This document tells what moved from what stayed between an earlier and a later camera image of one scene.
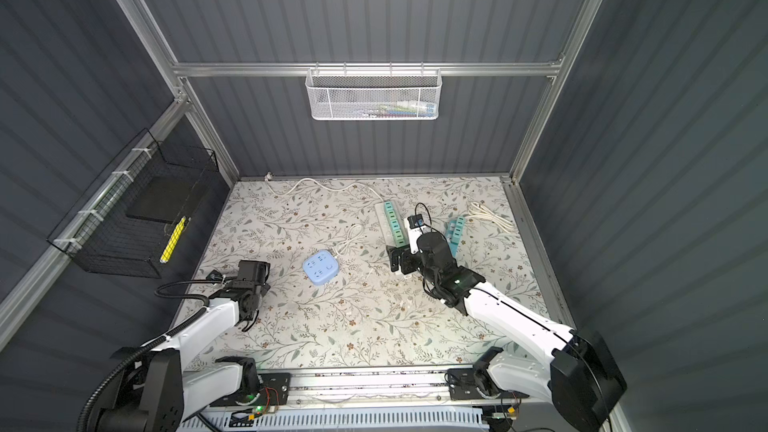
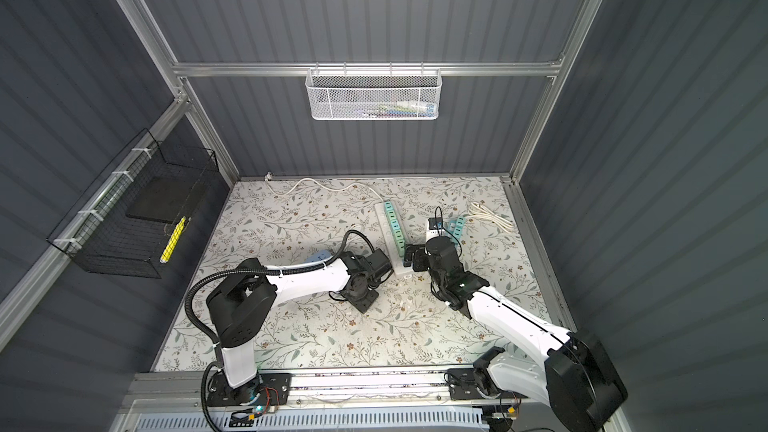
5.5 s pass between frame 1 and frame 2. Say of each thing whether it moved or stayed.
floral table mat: stayed
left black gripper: moved
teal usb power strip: stayed
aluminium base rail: stayed
